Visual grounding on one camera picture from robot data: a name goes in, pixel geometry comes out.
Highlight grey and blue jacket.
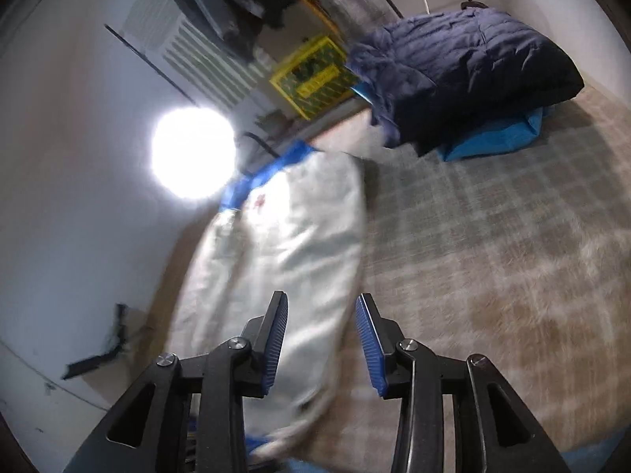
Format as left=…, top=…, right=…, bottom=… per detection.
left=166, top=141, right=367, bottom=459

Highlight black tripod stand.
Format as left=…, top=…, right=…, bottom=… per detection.
left=61, top=302, right=131, bottom=382

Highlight plaid bed blanket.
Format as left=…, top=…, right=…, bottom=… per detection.
left=315, top=88, right=630, bottom=451

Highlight light blue folded garment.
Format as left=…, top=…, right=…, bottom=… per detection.
left=353, top=76, right=547, bottom=161

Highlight yellow green patterned box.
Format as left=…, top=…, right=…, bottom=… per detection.
left=269, top=35, right=358, bottom=121

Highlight navy quilted down jacket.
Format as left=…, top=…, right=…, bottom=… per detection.
left=347, top=7, right=584, bottom=156

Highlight ring light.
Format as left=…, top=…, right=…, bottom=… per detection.
left=150, top=107, right=237, bottom=202

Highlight green striped wall tapestry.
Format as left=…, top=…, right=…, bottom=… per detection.
left=120, top=0, right=274, bottom=113

